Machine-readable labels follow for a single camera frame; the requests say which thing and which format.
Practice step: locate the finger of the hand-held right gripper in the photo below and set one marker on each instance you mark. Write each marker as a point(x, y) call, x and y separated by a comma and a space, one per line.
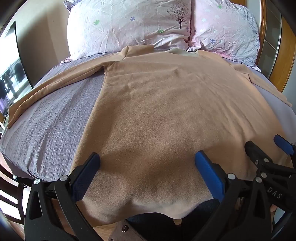
point(254, 150)
point(282, 142)

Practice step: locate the tan long-sleeved fleece shirt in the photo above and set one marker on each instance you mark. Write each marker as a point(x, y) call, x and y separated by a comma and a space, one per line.
point(161, 111)

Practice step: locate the pink floral pillow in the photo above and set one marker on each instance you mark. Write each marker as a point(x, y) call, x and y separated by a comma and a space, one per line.
point(226, 27)

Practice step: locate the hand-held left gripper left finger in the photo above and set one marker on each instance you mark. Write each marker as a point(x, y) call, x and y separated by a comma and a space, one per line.
point(89, 171)

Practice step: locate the white floral pillow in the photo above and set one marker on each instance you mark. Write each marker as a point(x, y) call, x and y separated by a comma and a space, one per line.
point(120, 25)

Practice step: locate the person's dark trousers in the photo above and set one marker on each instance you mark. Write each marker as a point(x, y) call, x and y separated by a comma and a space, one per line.
point(194, 220)

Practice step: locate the dark wooden chair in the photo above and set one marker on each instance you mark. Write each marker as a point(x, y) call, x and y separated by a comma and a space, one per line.
point(10, 197)

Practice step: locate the black flat screen television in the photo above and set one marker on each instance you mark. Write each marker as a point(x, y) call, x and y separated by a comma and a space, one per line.
point(12, 74)

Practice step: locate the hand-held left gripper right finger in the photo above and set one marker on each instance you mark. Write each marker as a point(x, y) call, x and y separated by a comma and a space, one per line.
point(209, 172)

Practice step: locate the bed with grey sheet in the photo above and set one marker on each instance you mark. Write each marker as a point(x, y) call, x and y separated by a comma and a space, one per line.
point(53, 120)

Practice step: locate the wooden bed headboard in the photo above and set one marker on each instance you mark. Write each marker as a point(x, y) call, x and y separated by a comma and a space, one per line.
point(277, 46)

